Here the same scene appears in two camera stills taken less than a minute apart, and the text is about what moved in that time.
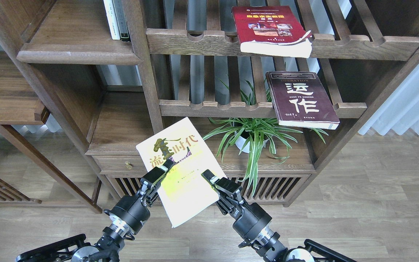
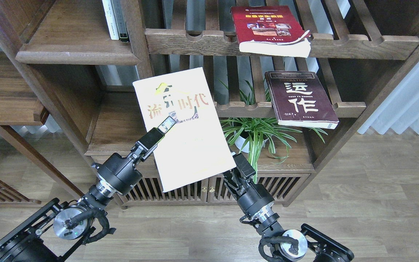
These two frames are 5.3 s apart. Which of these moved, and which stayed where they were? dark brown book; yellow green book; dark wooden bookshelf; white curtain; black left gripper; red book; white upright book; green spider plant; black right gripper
Moved: yellow green book; black left gripper; black right gripper
Stayed: white upright book; dark wooden bookshelf; green spider plant; white curtain; dark brown book; red book
